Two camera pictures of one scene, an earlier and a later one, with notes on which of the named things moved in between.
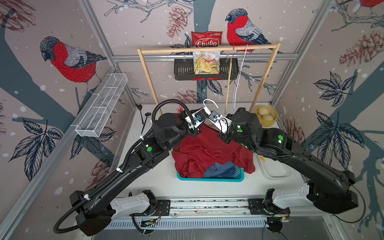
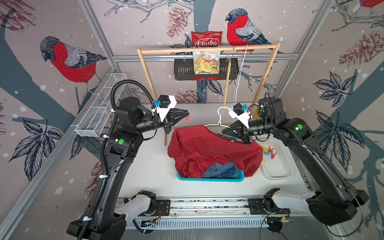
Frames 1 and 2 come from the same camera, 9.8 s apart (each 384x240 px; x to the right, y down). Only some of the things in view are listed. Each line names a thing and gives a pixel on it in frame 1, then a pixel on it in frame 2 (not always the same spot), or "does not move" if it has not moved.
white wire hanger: [207, 99] to [220, 119]
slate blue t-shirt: [227, 169] does not move
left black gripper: [194, 133] to [168, 123]
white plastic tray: [274, 169] does not move
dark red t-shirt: [197, 152] does not move
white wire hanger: [239, 77] does not move
